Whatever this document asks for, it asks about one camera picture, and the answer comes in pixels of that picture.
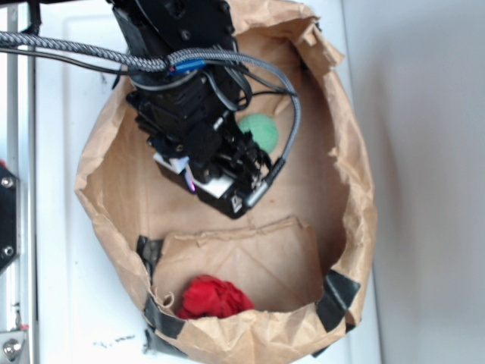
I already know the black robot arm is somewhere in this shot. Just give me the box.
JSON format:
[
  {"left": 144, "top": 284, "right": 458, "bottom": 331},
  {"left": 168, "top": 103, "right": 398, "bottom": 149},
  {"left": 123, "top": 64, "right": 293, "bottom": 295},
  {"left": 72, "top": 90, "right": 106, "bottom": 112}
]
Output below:
[{"left": 113, "top": 1, "right": 271, "bottom": 191}]

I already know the black tape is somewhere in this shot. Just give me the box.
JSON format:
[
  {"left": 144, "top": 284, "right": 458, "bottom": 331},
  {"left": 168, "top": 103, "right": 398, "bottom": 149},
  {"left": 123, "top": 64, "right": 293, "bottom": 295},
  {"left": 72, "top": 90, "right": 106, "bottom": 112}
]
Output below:
[
  {"left": 136, "top": 236, "right": 188, "bottom": 359},
  {"left": 315, "top": 269, "right": 361, "bottom": 335}
]

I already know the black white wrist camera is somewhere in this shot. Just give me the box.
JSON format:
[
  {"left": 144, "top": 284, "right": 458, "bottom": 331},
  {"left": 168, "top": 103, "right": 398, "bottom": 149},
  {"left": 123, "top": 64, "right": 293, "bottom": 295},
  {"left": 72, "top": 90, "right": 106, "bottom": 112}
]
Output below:
[{"left": 153, "top": 152, "right": 269, "bottom": 219}]

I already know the red paper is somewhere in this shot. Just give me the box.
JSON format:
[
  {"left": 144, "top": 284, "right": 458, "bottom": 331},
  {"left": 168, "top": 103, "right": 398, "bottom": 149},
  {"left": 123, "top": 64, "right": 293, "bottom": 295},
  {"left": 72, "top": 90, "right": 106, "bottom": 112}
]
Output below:
[{"left": 176, "top": 275, "right": 255, "bottom": 319}]

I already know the black tape bottom right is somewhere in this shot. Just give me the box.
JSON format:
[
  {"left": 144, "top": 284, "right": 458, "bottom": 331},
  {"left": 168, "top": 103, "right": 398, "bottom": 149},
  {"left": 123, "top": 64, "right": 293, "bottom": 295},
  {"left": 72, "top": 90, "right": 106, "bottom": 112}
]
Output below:
[{"left": 315, "top": 269, "right": 361, "bottom": 335}]

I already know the black metal bracket plate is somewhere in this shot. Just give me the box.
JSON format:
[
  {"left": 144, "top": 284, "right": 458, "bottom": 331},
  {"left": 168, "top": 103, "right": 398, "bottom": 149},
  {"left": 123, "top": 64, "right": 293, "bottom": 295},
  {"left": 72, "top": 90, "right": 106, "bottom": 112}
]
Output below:
[{"left": 0, "top": 160, "right": 19, "bottom": 273}]

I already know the brown paper bag tray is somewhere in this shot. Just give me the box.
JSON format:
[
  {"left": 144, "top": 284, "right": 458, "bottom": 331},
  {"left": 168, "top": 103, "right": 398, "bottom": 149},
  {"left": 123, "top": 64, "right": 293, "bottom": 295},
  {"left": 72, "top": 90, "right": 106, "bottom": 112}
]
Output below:
[{"left": 75, "top": 1, "right": 377, "bottom": 363}]

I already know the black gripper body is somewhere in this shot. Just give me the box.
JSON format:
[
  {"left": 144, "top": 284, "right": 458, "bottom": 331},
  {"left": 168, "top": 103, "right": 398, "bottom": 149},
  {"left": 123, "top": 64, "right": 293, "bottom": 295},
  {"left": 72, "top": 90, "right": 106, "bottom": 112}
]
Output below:
[{"left": 127, "top": 67, "right": 271, "bottom": 190}]

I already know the black tape bottom left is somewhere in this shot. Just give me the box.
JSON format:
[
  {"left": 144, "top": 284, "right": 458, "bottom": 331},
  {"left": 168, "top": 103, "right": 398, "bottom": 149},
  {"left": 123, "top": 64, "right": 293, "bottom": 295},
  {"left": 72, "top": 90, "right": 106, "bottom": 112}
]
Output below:
[{"left": 136, "top": 236, "right": 188, "bottom": 359}]

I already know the aluminium frame rail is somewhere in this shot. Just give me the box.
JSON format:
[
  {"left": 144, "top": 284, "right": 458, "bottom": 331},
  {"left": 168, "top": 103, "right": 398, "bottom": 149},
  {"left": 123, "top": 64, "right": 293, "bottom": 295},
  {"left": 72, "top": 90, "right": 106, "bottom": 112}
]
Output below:
[{"left": 0, "top": 0, "right": 40, "bottom": 364}]

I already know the grey braided cable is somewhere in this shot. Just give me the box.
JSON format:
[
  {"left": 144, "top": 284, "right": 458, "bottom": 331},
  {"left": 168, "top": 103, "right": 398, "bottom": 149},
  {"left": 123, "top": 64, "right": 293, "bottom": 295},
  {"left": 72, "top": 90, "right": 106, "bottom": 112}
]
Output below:
[{"left": 0, "top": 31, "right": 302, "bottom": 208}]

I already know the green foam golf ball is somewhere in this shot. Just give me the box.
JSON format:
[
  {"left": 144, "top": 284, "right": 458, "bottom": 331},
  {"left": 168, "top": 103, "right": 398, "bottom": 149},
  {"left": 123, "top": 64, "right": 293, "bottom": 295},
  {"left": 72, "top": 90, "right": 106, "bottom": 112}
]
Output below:
[{"left": 238, "top": 113, "right": 279, "bottom": 153}]

